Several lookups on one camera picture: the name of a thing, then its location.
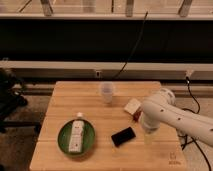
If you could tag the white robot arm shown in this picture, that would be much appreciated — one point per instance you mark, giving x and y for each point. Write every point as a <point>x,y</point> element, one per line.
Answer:
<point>159,108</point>

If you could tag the green round plate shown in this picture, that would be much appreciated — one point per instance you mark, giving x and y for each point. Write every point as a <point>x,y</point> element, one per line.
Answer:
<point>63,139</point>

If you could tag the clear plastic cup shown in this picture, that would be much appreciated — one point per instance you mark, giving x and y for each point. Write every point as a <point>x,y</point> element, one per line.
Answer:
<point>106,90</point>

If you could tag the black office chair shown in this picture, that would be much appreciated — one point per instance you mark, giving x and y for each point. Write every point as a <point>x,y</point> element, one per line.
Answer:
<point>9,101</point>

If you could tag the white plastic bottle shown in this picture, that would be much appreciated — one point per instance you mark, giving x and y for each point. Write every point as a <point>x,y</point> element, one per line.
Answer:
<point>76,136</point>

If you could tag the white sponge block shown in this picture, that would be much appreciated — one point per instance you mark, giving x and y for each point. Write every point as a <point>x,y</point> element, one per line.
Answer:
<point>132,106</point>

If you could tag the reddish brown oblong object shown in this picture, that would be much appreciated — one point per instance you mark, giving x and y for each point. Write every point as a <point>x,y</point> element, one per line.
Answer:
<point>136,116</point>

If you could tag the wall power outlet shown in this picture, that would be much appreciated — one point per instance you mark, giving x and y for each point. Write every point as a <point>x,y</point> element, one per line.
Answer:
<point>97,74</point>

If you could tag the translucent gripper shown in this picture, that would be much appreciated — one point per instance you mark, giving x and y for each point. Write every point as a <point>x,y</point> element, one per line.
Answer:
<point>149,138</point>

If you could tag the black rectangular eraser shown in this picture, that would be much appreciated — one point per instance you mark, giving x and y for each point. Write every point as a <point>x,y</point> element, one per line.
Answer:
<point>123,136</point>

